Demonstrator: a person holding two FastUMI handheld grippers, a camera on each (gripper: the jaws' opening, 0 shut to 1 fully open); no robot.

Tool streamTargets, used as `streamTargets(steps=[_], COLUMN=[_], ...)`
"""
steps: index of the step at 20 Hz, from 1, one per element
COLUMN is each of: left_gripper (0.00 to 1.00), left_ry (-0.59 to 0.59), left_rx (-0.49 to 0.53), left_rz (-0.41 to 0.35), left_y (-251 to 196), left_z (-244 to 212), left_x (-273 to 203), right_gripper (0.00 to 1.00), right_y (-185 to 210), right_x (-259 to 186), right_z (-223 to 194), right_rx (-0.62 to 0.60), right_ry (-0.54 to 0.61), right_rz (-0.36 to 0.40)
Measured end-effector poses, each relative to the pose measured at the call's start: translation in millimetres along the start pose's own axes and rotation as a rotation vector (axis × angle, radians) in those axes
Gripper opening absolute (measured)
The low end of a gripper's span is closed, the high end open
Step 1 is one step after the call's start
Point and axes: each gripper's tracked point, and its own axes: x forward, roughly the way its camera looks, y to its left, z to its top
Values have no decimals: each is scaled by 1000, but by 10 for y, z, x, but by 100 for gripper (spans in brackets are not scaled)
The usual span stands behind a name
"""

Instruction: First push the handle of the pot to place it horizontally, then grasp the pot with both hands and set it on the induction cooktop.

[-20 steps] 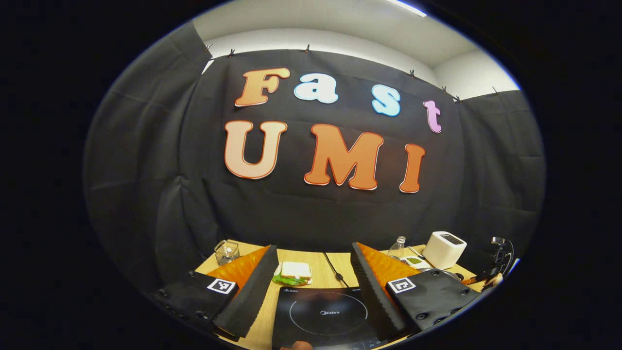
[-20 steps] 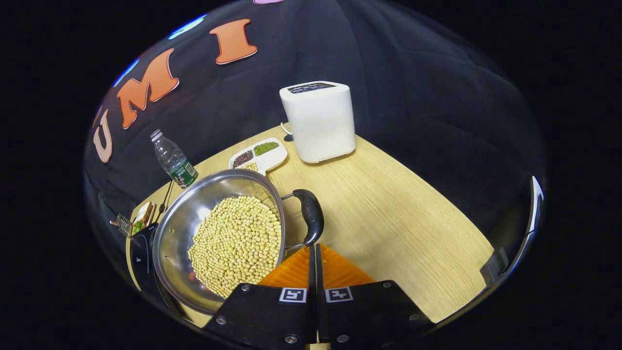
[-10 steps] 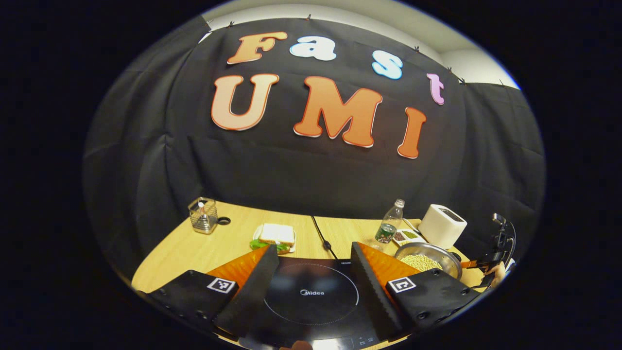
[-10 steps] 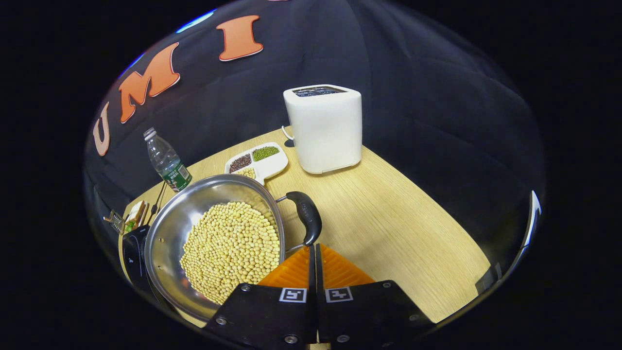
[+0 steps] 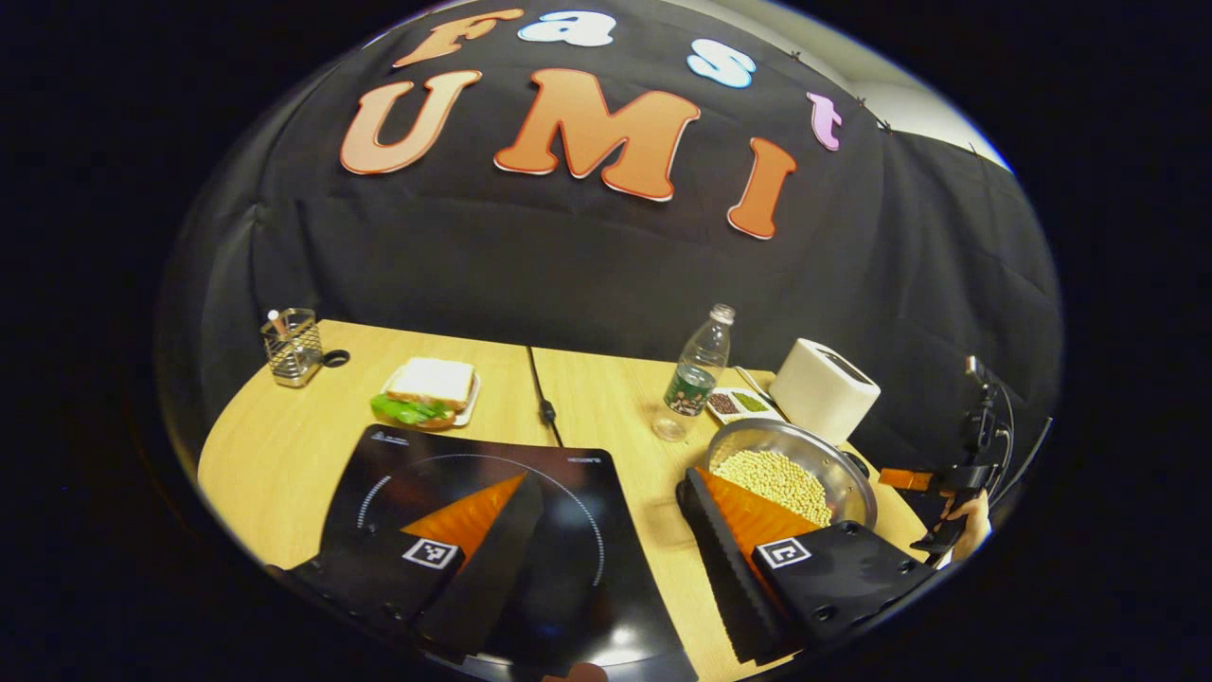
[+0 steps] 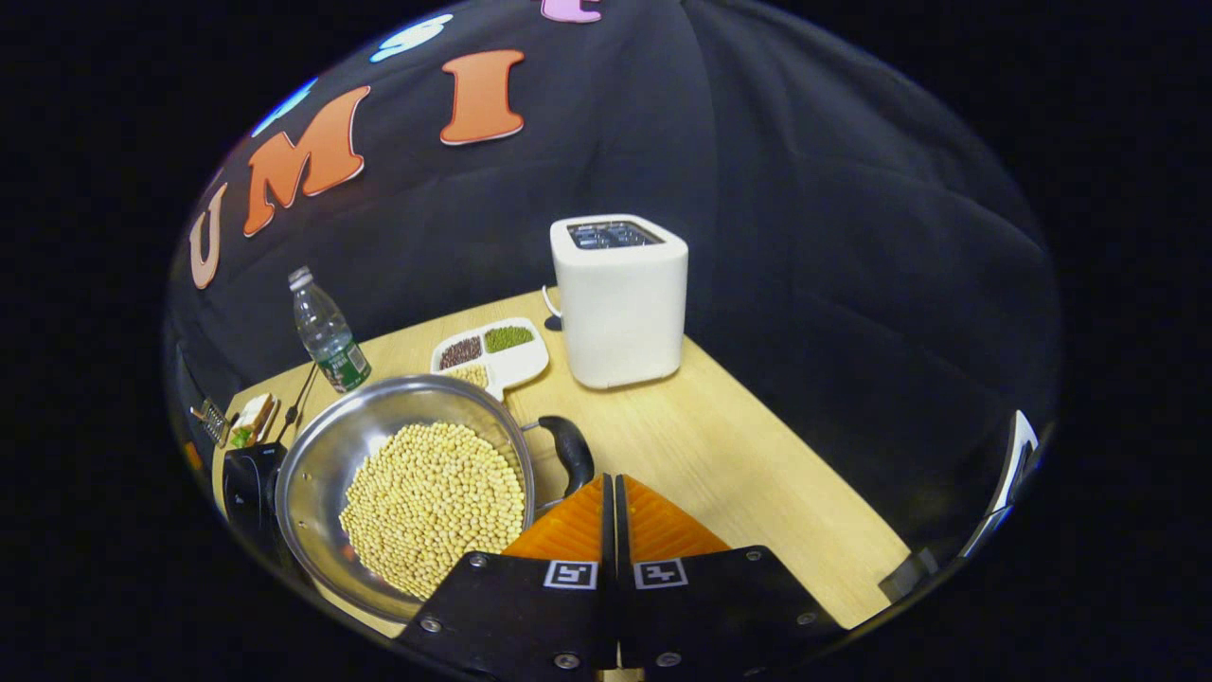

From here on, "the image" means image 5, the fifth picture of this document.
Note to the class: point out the black table grommet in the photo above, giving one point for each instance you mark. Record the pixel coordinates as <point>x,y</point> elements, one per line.
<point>335,358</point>

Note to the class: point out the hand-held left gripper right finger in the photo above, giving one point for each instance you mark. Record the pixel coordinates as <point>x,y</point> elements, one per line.
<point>720,559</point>

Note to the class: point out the clear plastic water bottle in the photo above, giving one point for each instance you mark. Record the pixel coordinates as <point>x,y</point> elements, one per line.
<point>696,379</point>

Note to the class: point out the sandwich with lettuce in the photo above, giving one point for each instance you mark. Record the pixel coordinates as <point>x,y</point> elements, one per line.
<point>428,388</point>

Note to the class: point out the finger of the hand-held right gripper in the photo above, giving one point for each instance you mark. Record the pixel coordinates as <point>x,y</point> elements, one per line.
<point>904,479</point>

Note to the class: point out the white toaster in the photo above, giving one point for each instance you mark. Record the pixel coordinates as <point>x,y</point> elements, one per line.
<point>819,393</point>

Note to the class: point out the heap of soybeans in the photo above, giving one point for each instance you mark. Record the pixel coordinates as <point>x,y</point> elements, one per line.
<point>776,478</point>

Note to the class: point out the row of black cloth clips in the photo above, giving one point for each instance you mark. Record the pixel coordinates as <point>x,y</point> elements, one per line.
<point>860,100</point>

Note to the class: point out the stainless steel pot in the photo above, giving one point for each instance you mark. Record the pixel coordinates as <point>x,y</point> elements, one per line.
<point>757,436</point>

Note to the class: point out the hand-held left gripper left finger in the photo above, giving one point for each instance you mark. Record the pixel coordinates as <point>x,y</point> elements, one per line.
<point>492,568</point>

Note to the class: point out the white dish of seeds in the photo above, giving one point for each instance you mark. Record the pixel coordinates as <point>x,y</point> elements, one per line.
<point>743,404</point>

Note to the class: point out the black backdrop cloth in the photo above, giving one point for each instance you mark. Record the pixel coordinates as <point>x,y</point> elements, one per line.
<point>568,265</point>

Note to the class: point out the black induction cooktop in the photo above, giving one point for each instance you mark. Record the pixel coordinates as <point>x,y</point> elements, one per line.
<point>578,483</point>

